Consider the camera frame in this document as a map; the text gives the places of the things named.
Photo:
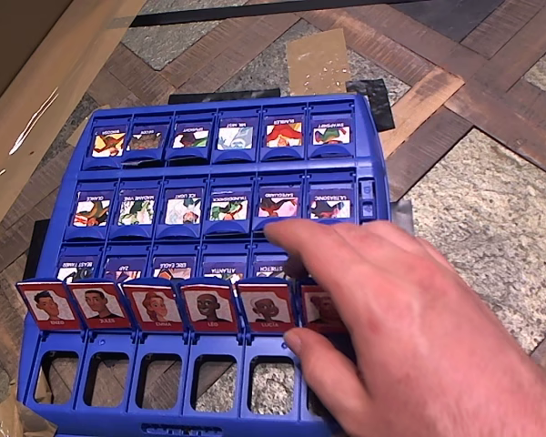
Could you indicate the person's bare right hand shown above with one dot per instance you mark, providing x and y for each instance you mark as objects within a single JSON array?
[{"x": 414, "y": 328}]

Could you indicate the red card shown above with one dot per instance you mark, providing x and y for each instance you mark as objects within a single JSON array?
[{"x": 318, "y": 305}]

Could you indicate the red card Lucia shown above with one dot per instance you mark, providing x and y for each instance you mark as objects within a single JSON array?
[{"x": 266, "y": 307}]

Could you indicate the purple Ultrasonic game card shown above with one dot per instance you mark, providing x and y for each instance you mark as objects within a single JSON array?
[{"x": 330, "y": 207}]

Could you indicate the blue flip tile Sir Stretch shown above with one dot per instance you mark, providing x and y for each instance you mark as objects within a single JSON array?
[{"x": 268, "y": 266}]

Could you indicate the blue flip tile Atlantia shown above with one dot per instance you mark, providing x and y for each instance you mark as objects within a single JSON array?
[{"x": 223, "y": 268}]

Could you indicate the red card Leo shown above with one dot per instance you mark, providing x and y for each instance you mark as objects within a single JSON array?
[{"x": 209, "y": 307}]

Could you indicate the blue flip tile Rumbler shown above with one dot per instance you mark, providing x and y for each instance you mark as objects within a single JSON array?
[{"x": 283, "y": 135}]

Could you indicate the red card Emma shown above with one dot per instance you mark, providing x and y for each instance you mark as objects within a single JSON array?
[{"x": 157, "y": 307}]

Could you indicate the blue flip tile Mr Mist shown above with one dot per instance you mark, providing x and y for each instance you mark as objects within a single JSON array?
[{"x": 235, "y": 138}]

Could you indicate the blue flip tile Spright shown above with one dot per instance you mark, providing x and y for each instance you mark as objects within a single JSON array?
[{"x": 190, "y": 139}]

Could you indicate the purple Zap game card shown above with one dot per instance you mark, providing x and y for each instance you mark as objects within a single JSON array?
[{"x": 127, "y": 266}]

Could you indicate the red character face card tile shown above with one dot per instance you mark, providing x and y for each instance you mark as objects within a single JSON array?
[
  {"x": 50, "y": 305},
  {"x": 101, "y": 305}
]

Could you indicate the blue flip tile Gecko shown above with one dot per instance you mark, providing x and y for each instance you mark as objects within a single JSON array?
[{"x": 144, "y": 142}]

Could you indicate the purple Beast game card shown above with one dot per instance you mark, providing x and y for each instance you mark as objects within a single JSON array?
[{"x": 75, "y": 264}]

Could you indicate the blue flip tile Whoosh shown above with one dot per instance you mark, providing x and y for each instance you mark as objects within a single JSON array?
[{"x": 109, "y": 143}]

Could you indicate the glossy dark tape piece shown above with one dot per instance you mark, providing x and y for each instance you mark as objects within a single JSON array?
[{"x": 402, "y": 214}]

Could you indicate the black tape piece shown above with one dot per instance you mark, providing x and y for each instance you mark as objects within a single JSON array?
[
  {"x": 223, "y": 94},
  {"x": 35, "y": 248},
  {"x": 380, "y": 102}
]

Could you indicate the blue plastic Guess Who board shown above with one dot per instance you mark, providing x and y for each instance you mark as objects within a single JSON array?
[{"x": 209, "y": 172}]

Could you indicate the brown packing tape piece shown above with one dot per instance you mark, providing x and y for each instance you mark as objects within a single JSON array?
[
  {"x": 77, "y": 134},
  {"x": 4, "y": 419},
  {"x": 318, "y": 61}
]

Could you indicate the long black tape strip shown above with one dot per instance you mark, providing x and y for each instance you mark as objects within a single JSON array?
[{"x": 209, "y": 17}]

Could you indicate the brown cardboard box wall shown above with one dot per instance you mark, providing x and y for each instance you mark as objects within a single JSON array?
[{"x": 27, "y": 68}]

